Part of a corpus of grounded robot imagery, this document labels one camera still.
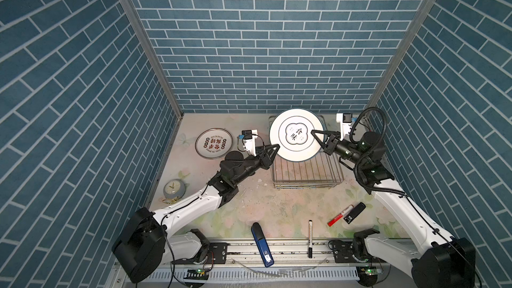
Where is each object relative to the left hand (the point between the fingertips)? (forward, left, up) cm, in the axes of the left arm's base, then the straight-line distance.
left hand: (279, 148), depth 71 cm
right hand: (+4, -11, +6) cm, 13 cm away
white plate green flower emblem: (+4, -5, +4) cm, 8 cm away
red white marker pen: (-18, -24, -27) cm, 40 cm away
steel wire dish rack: (+4, -24, -25) cm, 35 cm away
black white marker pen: (-28, -12, -27) cm, 40 cm away
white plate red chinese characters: (+23, +32, -27) cm, 48 cm away
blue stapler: (-26, +6, -24) cm, 36 cm away
